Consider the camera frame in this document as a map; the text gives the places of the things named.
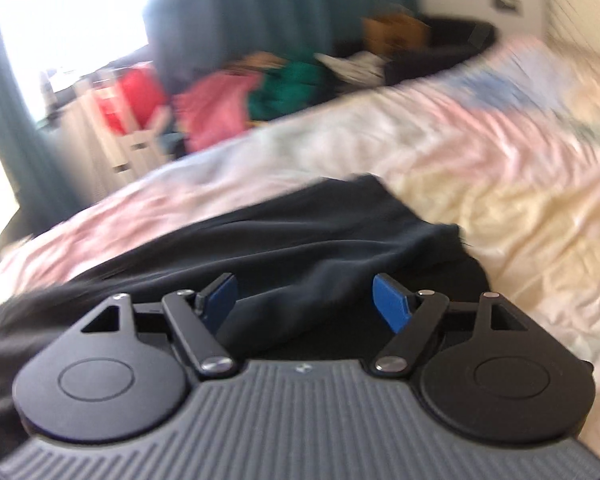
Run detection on brown paper bag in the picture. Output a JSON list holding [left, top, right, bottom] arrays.
[[362, 12, 431, 56]]

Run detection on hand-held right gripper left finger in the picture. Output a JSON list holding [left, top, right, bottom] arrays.
[[64, 272, 240, 379]]

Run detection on green cloth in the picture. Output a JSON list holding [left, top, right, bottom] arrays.
[[247, 57, 331, 121]]

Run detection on garment steamer stand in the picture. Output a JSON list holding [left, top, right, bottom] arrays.
[[72, 67, 173, 173]]

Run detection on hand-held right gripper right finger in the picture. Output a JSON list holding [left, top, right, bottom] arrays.
[[371, 272, 534, 377]]

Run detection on beige cloth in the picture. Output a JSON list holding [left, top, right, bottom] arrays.
[[230, 52, 286, 73]]

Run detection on black pants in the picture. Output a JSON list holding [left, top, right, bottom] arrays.
[[0, 174, 488, 461]]

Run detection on white cloth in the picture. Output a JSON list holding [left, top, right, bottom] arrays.
[[317, 52, 388, 86]]

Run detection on bed with pastel sheet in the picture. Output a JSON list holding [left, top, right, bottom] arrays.
[[0, 35, 600, 466]]

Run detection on red cloth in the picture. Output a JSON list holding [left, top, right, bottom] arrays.
[[97, 62, 168, 136]]

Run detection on black armchair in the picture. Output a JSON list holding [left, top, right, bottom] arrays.
[[340, 15, 498, 86]]

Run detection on pink cloth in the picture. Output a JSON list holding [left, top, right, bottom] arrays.
[[172, 70, 261, 153]]

